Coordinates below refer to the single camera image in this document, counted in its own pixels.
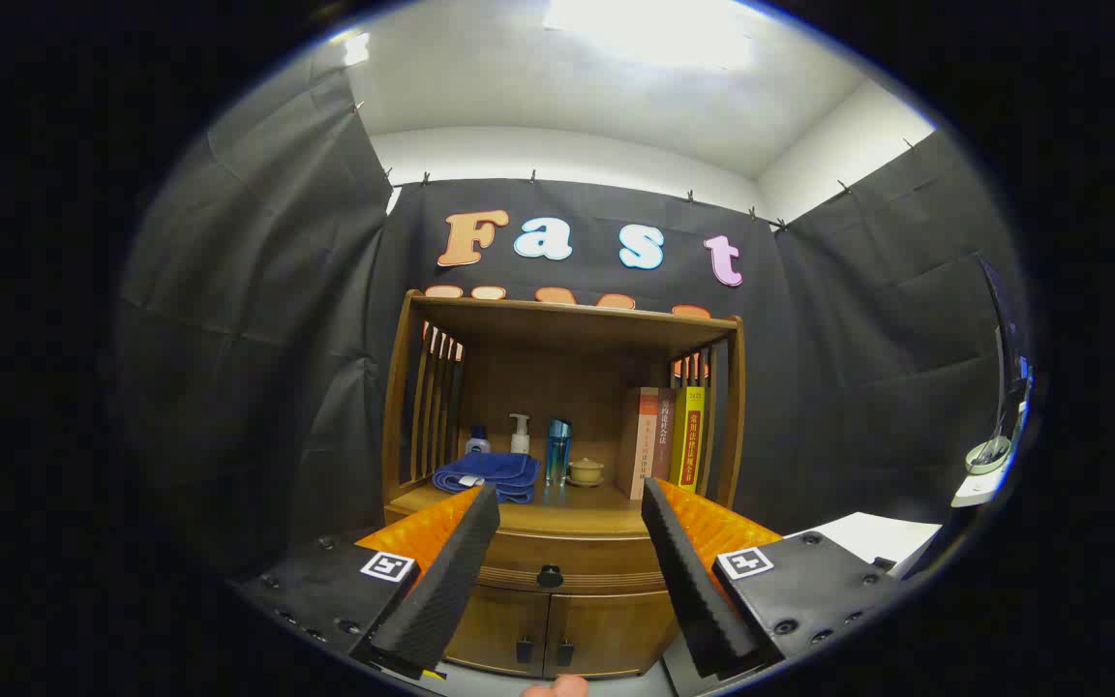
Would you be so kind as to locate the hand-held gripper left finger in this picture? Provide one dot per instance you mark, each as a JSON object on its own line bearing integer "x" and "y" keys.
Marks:
{"x": 451, "y": 581}

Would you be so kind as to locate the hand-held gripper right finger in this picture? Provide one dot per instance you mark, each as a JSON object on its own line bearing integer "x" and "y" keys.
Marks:
{"x": 693, "y": 581}

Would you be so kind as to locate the black round drawer knob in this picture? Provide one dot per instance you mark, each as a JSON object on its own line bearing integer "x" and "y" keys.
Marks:
{"x": 549, "y": 576}

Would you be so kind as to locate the wooden drawer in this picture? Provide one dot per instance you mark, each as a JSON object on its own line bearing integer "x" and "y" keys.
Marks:
{"x": 596, "y": 557}

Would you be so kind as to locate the wooden cabinet door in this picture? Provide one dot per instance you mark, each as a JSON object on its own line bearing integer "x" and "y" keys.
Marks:
{"x": 499, "y": 629}
{"x": 606, "y": 629}

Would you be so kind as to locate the wooden countertop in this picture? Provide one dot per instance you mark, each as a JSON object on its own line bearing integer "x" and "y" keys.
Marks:
{"x": 577, "y": 513}

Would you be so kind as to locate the wooden cabinet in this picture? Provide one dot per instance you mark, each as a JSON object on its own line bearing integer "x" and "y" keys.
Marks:
{"x": 557, "y": 378}

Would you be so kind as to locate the blue folded towel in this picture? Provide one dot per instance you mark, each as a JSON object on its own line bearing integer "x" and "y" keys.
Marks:
{"x": 490, "y": 472}

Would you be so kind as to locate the small blue-capped bottle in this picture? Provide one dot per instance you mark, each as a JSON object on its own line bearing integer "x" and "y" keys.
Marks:
{"x": 477, "y": 442}

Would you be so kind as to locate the yellow book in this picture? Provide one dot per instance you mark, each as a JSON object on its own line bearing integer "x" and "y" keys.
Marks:
{"x": 688, "y": 436}

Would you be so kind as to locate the tan book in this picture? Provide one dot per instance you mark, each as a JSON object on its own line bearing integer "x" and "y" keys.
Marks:
{"x": 640, "y": 440}

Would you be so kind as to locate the brown book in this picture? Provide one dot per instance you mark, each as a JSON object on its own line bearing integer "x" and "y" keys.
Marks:
{"x": 664, "y": 431}

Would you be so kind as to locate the beige lidded teacup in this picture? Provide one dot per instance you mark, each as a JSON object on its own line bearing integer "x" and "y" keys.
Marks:
{"x": 586, "y": 471}

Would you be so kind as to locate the white pump bottle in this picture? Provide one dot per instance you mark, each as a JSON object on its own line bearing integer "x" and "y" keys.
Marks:
{"x": 519, "y": 436}

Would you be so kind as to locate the tall blue glass bottle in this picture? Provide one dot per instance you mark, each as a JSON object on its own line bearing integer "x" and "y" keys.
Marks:
{"x": 557, "y": 450}

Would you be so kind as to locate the white table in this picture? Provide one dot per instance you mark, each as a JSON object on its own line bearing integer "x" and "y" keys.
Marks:
{"x": 882, "y": 537}

